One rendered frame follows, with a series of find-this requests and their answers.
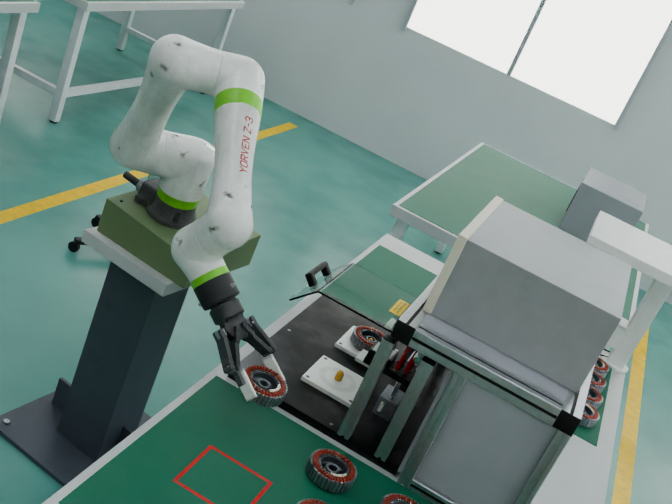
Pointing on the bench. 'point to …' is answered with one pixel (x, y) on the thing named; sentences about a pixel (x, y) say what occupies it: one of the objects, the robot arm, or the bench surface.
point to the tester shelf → (491, 367)
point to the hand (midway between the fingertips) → (263, 383)
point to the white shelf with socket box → (661, 263)
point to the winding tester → (532, 292)
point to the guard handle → (317, 272)
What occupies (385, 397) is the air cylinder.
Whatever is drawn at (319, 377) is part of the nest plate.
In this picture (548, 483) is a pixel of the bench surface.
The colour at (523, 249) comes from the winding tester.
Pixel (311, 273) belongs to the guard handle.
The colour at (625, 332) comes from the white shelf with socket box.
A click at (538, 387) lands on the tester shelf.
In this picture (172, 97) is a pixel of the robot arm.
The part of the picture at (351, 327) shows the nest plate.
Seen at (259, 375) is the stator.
